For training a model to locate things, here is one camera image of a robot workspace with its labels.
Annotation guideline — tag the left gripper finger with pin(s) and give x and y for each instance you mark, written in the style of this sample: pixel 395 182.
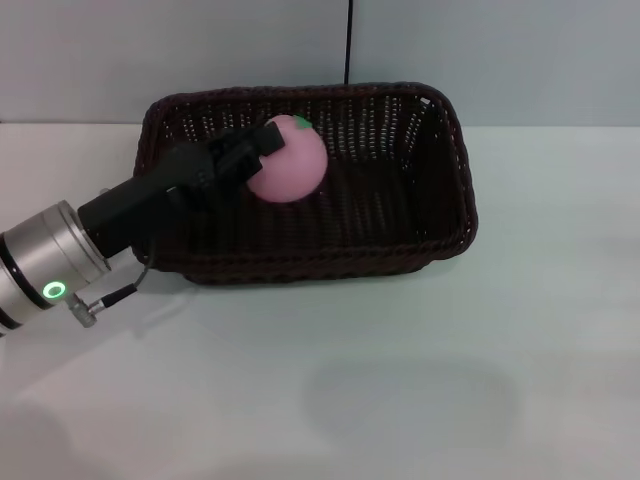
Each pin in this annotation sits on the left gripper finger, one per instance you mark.
pixel 242 167
pixel 260 140

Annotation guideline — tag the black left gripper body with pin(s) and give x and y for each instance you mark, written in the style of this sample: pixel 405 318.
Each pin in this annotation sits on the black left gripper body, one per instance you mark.
pixel 150 195

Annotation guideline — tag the pink peach toy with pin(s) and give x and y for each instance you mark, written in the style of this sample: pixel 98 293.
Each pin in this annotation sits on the pink peach toy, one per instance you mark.
pixel 295 160

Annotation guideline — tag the dark brown woven basket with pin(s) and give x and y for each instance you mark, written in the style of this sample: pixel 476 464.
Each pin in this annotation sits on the dark brown woven basket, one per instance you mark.
pixel 390 220

